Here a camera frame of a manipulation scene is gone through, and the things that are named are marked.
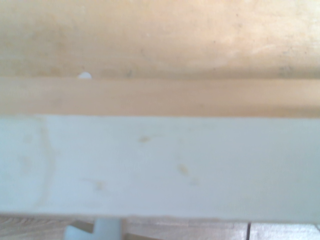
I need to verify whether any white drawer with wooden inside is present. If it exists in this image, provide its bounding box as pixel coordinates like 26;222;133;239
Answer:
0;0;320;223

